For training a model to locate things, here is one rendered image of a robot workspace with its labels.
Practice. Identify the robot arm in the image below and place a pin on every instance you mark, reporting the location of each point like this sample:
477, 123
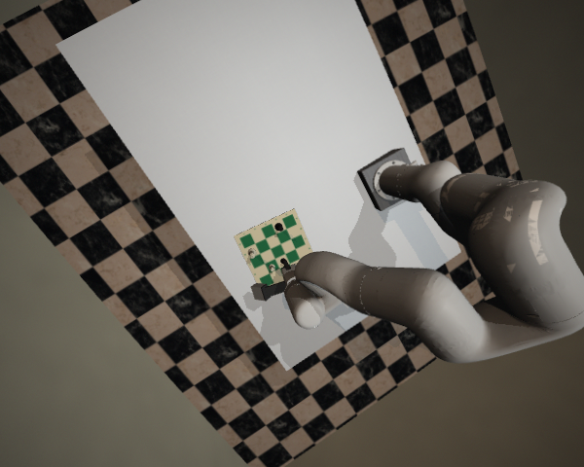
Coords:
515, 244

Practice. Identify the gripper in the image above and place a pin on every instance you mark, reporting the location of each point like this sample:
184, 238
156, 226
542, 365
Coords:
288, 273

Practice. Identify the green and cream chessboard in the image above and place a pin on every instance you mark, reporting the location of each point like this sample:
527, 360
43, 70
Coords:
272, 245

